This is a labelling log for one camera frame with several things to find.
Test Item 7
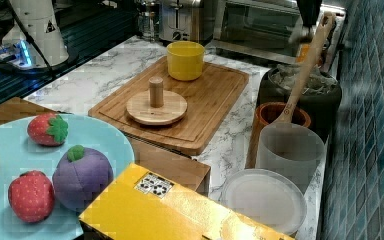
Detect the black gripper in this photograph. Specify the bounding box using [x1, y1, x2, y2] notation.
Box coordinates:
[288, 0, 322, 44]

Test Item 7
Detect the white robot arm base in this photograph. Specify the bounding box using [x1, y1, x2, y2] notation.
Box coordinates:
[2, 0, 69, 70]

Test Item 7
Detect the pile of tea bags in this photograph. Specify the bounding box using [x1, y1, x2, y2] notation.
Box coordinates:
[269, 64, 339, 95]

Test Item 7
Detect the wooden spoon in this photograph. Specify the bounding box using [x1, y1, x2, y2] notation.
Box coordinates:
[274, 12, 336, 123]

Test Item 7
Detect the orange bottle with white cap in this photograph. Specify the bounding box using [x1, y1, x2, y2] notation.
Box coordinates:
[295, 43, 323, 67]

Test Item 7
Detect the brown wooden cup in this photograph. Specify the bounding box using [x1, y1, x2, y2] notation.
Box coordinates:
[245, 102, 311, 169]

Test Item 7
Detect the bamboo cutting board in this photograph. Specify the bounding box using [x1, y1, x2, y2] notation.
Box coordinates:
[88, 57, 249, 155]

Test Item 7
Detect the frosted plastic container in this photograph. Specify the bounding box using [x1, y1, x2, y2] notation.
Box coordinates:
[255, 123, 326, 193]

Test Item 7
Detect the yellow ceramic cup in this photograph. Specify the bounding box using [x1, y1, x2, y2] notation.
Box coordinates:
[166, 41, 205, 81]

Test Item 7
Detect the silver toaster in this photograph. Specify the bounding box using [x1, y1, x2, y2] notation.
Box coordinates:
[159, 0, 217, 43]

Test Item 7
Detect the glass jar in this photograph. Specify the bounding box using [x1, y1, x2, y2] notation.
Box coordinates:
[137, 0, 160, 42]

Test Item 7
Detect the round wooden lid with knob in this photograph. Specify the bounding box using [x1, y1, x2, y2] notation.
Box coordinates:
[126, 76, 188, 126]

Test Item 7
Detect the clear plastic lid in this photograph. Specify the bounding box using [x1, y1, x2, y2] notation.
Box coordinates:
[220, 169, 307, 235]

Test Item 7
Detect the yellow cardboard box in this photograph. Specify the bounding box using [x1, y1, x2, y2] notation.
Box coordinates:
[79, 164, 295, 240]

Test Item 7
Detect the purple plush fruit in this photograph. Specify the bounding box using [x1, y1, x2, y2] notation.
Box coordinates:
[52, 145, 114, 212]

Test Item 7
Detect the plush strawberry upper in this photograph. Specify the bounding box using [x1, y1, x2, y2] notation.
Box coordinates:
[27, 113, 68, 146]

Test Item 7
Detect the plush strawberry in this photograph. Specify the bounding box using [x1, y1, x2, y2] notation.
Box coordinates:
[27, 113, 68, 146]
[8, 170, 55, 223]

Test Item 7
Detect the light blue plate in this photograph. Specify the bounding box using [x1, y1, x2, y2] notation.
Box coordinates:
[0, 114, 135, 240]

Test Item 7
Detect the plush strawberry lower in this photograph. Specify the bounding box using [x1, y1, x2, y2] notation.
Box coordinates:
[8, 170, 55, 223]

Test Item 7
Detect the black cable on robot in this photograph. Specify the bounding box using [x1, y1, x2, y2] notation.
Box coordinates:
[3, 0, 58, 80]

